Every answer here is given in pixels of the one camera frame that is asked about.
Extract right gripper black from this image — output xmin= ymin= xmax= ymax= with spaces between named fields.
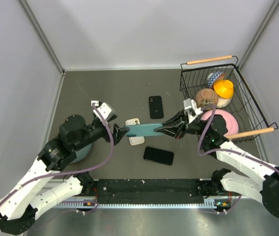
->
xmin=155 ymin=109 xmax=211 ymax=140

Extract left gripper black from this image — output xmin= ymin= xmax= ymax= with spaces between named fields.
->
xmin=74 ymin=118 xmax=129 ymax=150

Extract beige phone case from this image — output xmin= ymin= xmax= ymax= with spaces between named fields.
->
xmin=125 ymin=118 xmax=145 ymax=146

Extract teal smartphone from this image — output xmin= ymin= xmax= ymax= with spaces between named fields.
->
xmin=125 ymin=123 xmax=162 ymax=137

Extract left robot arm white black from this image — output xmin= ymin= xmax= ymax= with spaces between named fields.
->
xmin=0 ymin=114 xmax=129 ymax=236

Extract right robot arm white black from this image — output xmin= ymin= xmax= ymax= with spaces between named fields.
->
xmin=155 ymin=111 xmax=279 ymax=218

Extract black phone case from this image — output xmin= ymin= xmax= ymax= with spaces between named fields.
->
xmin=149 ymin=95 xmax=164 ymax=119

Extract brown ceramic bowl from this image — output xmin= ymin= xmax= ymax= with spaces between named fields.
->
xmin=195 ymin=88 xmax=218 ymax=108

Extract black smartphone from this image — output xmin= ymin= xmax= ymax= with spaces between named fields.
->
xmin=143 ymin=147 xmax=174 ymax=166

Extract grey blue bowl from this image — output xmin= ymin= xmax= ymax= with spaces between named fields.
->
xmin=70 ymin=144 xmax=93 ymax=164

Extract white ceramic bowl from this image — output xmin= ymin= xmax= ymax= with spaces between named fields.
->
xmin=217 ymin=96 xmax=232 ymax=109

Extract pink plate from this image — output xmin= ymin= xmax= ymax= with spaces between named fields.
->
xmin=211 ymin=109 xmax=239 ymax=136

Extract blue white patterned bowl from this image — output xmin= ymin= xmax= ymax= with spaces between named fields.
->
xmin=207 ymin=71 xmax=225 ymax=88

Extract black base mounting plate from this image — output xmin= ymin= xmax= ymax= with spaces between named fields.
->
xmin=65 ymin=178 xmax=231 ymax=205

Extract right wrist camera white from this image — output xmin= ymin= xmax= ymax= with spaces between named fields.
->
xmin=183 ymin=98 xmax=203 ymax=124

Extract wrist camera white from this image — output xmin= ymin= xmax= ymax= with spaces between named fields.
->
xmin=91 ymin=100 xmax=117 ymax=122
xmin=183 ymin=98 xmax=203 ymax=124

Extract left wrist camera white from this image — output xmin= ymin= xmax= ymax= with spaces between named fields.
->
xmin=91 ymin=100 xmax=117 ymax=122

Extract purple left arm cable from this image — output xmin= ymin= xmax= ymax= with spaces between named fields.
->
xmin=0 ymin=103 xmax=115 ymax=229

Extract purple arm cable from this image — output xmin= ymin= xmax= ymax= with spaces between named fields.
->
xmin=197 ymin=104 xmax=279 ymax=217
xmin=0 ymin=103 xmax=115 ymax=229

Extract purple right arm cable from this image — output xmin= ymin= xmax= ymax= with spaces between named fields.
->
xmin=197 ymin=104 xmax=279 ymax=217

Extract black wire basket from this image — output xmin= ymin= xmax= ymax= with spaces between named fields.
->
xmin=180 ymin=55 xmax=279 ymax=133

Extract aluminium frame rail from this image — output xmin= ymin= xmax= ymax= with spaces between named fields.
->
xmin=18 ymin=178 xmax=279 ymax=209

